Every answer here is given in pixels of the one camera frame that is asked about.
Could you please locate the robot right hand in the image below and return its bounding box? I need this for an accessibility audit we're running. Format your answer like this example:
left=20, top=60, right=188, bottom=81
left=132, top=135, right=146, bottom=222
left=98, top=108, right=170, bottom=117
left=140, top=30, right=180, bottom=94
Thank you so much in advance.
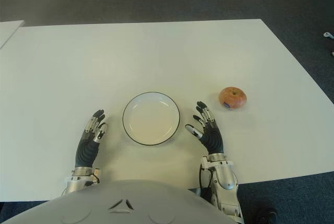
left=184, top=100, right=226, bottom=156

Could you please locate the white side table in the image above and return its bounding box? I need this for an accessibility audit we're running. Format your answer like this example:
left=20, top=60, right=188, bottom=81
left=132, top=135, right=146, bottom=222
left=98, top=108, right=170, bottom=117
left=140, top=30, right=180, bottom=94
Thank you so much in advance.
left=0, top=20, right=26, bottom=50

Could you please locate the grey robot torso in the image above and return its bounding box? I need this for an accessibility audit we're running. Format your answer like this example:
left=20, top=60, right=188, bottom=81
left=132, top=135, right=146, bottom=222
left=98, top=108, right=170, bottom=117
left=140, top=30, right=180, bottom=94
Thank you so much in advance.
left=0, top=179, right=225, bottom=224

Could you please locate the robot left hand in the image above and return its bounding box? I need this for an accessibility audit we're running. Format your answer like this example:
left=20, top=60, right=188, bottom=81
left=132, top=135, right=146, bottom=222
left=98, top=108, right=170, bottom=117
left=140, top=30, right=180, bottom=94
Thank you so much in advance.
left=74, top=109, right=109, bottom=169

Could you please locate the red yellow apple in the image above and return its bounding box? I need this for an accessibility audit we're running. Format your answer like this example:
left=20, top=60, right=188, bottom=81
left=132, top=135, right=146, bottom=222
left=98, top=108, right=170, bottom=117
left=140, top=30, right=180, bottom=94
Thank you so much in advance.
left=218, top=86, right=248, bottom=110

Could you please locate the white plate with black rim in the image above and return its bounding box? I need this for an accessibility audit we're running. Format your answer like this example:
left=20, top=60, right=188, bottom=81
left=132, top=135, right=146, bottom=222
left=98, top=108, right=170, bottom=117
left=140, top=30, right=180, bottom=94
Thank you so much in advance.
left=122, top=92, right=181, bottom=146

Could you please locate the black robot foot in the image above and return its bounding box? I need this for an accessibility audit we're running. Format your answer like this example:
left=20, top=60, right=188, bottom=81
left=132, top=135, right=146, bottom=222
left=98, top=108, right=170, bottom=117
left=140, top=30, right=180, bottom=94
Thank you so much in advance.
left=252, top=199, right=279, bottom=224

